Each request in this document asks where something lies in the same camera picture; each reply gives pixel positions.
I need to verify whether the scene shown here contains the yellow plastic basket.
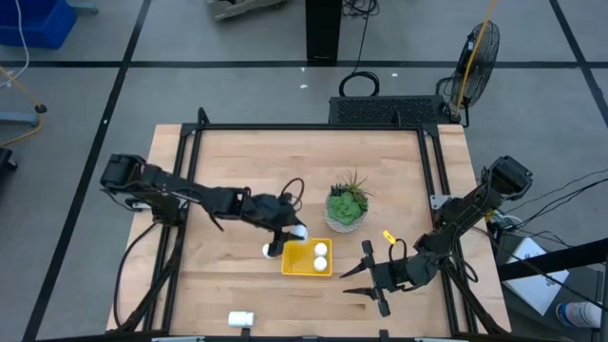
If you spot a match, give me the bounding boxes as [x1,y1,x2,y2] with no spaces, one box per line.
[280,237,333,277]

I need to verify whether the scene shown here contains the grey metal cart base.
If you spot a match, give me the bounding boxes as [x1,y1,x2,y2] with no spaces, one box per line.
[205,0,289,22]

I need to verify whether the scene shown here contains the black aluminium table frame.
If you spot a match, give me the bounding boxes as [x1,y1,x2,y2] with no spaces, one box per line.
[106,106,512,342]

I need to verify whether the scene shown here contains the white flat box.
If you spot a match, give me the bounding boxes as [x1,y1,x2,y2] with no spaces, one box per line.
[502,237,571,317]

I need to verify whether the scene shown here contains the black floor fan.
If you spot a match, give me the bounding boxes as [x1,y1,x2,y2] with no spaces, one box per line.
[436,20,503,128]

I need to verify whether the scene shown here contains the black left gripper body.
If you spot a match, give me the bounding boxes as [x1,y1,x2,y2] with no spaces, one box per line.
[245,192,306,235]

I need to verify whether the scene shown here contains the succulents in triangle-patterned pot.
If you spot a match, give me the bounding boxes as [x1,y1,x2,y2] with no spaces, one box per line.
[323,169,376,235]

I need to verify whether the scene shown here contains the white and blue bottle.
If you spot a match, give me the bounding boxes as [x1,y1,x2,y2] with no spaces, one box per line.
[555,300,603,331]

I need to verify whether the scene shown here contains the grey table foot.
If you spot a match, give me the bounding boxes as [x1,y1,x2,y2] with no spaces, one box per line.
[0,110,42,128]

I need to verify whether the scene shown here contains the blue plastic bin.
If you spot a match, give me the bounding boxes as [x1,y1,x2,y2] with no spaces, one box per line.
[0,0,79,49]

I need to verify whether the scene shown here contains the black perforated computer case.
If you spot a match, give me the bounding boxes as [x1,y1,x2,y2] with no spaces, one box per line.
[328,94,452,127]

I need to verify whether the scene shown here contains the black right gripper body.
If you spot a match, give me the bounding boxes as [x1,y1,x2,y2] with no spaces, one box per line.
[360,239,431,319]

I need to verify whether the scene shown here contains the black floor object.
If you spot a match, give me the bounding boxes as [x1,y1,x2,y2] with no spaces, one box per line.
[0,147,19,173]

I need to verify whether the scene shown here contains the white cable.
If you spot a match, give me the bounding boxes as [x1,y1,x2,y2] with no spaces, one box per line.
[0,0,30,89]

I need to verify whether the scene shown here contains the black beam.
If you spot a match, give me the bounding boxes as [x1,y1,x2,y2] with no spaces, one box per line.
[497,237,608,282]

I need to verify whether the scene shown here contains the yellow cable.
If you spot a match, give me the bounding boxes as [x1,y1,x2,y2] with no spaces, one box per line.
[0,65,47,148]
[454,0,498,118]

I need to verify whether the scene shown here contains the black coiled cable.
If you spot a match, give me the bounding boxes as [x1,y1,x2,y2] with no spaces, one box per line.
[337,0,382,98]

